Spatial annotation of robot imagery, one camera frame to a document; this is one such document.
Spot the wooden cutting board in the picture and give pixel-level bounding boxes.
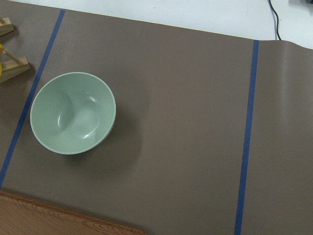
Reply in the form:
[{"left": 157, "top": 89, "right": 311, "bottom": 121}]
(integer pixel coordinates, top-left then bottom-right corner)
[{"left": 0, "top": 190, "right": 147, "bottom": 235}]

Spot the green bowl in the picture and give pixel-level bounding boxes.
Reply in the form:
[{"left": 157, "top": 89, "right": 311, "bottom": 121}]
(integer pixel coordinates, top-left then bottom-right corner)
[{"left": 30, "top": 72, "right": 116, "bottom": 155}]

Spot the wooden mug rack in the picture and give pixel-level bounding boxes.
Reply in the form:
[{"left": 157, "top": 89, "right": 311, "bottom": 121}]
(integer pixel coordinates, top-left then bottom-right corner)
[{"left": 0, "top": 17, "right": 30, "bottom": 83}]

